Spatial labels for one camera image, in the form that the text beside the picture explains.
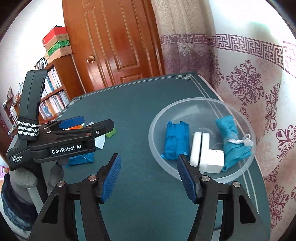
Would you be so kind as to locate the brown wooden door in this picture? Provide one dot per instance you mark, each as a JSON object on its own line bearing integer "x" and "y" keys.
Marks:
{"x": 121, "y": 35}

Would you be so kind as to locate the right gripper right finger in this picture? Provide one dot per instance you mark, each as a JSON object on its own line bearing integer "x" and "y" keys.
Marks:
{"x": 240, "y": 219}

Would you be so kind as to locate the wooden bookshelf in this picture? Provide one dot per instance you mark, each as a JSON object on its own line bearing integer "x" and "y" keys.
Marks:
{"x": 62, "y": 84}

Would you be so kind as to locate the green dotted toy brick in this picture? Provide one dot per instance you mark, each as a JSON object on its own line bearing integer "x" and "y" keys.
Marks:
{"x": 112, "y": 133}

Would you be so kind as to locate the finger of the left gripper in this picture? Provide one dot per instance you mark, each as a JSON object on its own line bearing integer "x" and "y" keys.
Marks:
{"x": 93, "y": 130}
{"x": 64, "y": 124}

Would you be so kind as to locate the orange yellow toy brick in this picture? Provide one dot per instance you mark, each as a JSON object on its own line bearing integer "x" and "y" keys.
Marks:
{"x": 76, "y": 127}

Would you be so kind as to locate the patterned purple curtain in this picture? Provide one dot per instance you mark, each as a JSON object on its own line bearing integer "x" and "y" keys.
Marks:
{"x": 244, "y": 50}

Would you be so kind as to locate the white blue medicine box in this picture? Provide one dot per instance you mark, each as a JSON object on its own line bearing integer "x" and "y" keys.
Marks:
{"x": 100, "y": 141}

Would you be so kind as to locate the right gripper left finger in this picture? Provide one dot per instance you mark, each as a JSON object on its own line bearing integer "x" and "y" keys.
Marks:
{"x": 56, "y": 220}

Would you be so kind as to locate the brass door knob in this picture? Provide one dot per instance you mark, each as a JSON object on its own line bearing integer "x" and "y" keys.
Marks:
{"x": 90, "y": 59}

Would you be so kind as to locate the white black sponge block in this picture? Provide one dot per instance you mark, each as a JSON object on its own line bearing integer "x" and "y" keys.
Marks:
{"x": 204, "y": 158}

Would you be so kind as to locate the blue snack packet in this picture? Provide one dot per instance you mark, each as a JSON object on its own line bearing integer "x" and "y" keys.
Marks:
{"x": 176, "y": 141}
{"x": 81, "y": 159}

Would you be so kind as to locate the teal cloth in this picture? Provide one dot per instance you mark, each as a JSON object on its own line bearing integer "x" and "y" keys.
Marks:
{"x": 235, "y": 149}

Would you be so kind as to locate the grey gloved left hand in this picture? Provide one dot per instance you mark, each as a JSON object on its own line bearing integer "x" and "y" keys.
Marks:
{"x": 44, "y": 178}

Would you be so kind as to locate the stacked cardboard boxes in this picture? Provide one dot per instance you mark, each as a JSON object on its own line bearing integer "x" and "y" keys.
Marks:
{"x": 56, "y": 44}

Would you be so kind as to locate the clear plastic bowl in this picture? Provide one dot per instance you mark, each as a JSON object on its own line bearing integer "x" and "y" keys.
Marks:
{"x": 200, "y": 114}

